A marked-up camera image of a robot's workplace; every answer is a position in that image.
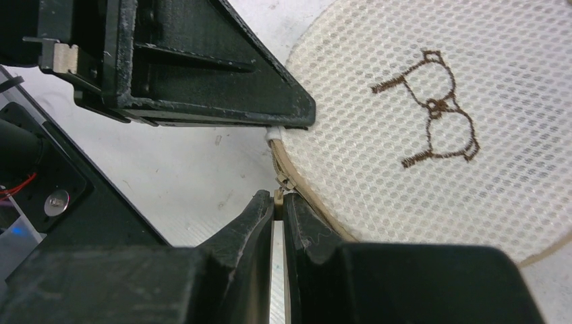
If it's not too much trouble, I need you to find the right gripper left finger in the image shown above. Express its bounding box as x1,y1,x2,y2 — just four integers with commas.
1,190,274,323

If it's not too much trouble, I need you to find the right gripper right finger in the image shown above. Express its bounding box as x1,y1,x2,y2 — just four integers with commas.
283,194,544,323

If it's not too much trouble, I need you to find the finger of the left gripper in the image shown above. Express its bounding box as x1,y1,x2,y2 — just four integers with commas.
103,1,316,128

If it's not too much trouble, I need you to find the round white mesh laundry bag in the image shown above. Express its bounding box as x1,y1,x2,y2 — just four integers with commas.
267,1,571,265

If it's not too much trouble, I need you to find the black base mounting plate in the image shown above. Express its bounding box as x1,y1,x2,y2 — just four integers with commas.
0,67,171,283

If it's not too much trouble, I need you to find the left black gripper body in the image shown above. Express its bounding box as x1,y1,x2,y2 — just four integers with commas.
1,1,156,126

